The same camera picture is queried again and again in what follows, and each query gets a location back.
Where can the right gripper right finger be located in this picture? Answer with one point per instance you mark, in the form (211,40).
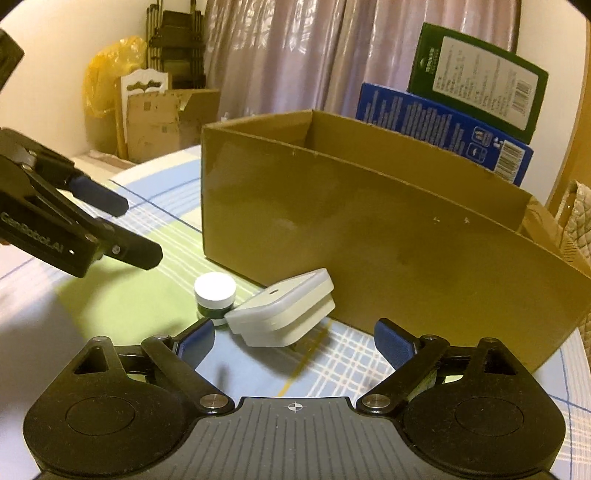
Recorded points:
(415,361)

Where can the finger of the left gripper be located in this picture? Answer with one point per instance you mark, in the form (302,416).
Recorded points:
(90,238)
(66,177)

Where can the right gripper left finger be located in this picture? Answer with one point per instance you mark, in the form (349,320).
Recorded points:
(173,366)

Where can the white lid green jar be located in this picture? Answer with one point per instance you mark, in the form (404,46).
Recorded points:
(215,296)

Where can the white square night light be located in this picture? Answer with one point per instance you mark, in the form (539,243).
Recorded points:
(284,312)

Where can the yellow plastic bag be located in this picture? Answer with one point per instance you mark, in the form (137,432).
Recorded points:
(118,59)

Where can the checked tablecloth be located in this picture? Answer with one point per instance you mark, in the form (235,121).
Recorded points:
(47,316)

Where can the brown cardboard box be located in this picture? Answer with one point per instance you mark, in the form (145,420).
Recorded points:
(407,231)

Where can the cardboard boxes on floor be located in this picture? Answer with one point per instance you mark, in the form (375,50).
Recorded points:
(173,122)

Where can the white carved chair back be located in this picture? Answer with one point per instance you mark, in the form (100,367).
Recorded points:
(133,93)

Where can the black folding ladder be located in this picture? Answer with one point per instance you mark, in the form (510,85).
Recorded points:
(175,44)

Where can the quilted beige chair cover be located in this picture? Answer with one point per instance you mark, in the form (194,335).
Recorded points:
(574,216)

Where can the pink curtain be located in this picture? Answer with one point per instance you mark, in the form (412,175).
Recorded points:
(279,56)

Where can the blue carton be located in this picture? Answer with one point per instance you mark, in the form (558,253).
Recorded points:
(443,127)

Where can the dark green carton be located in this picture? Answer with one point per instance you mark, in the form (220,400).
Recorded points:
(479,79)

